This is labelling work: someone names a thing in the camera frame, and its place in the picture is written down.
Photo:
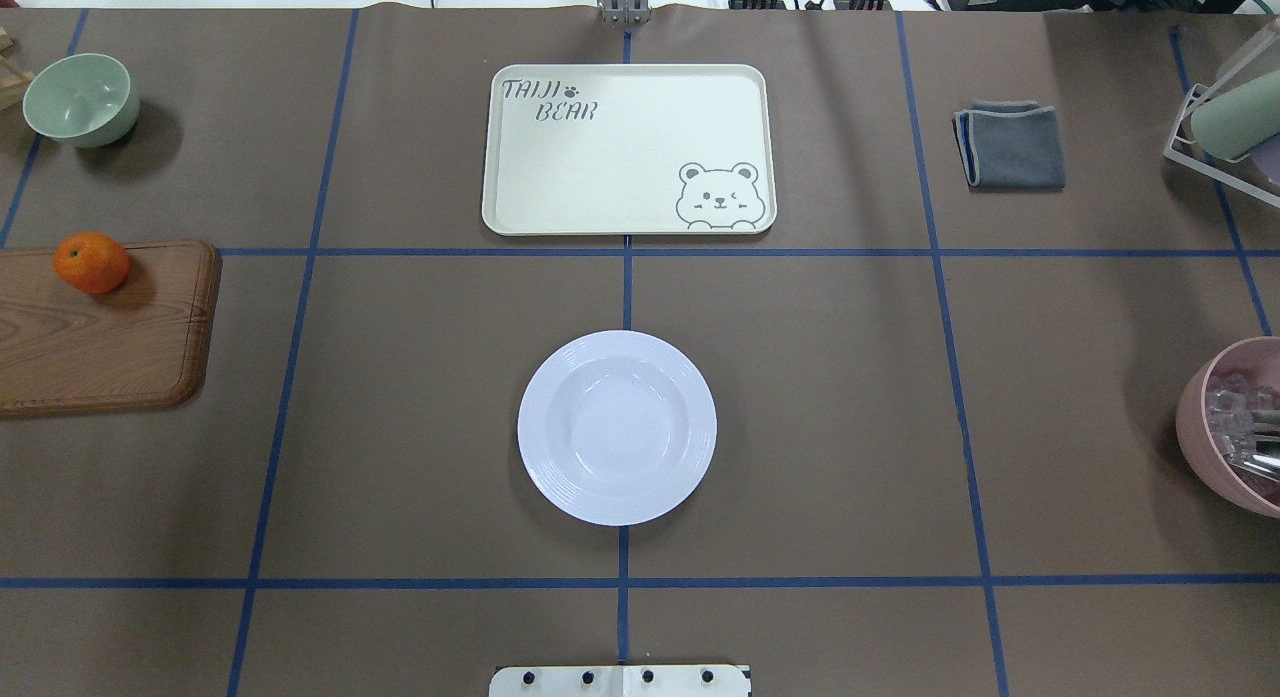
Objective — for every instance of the white wire cup rack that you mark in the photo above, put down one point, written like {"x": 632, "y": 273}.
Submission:
{"x": 1255, "y": 174}

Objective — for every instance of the clear ice cubes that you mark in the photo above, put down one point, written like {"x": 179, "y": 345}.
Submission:
{"x": 1225, "y": 398}

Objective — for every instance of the cream bear print tray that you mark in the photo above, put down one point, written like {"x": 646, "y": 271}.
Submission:
{"x": 628, "y": 149}

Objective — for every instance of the aluminium camera post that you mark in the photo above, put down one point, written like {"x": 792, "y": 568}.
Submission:
{"x": 626, "y": 12}

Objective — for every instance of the wooden rack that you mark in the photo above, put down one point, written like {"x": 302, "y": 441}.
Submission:
{"x": 15, "y": 80}

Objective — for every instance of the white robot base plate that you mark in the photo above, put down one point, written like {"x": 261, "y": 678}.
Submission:
{"x": 623, "y": 680}

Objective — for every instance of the orange fruit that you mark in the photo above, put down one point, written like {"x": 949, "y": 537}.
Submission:
{"x": 92, "y": 263}

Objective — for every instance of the green cup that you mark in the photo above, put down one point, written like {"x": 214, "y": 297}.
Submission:
{"x": 1229, "y": 125}

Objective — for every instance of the metal scoop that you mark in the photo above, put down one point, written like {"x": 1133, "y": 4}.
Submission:
{"x": 1255, "y": 444}

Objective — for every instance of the white round plate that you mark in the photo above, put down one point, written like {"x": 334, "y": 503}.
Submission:
{"x": 617, "y": 428}

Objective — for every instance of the wooden cutting board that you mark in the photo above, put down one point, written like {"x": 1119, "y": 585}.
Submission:
{"x": 142, "y": 346}

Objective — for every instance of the green bowl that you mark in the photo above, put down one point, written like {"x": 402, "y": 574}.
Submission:
{"x": 84, "y": 100}

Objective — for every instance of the pink bowl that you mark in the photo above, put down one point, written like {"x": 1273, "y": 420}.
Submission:
{"x": 1257, "y": 359}

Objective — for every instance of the folded grey cloth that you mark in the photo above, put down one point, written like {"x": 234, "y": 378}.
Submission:
{"x": 1010, "y": 145}

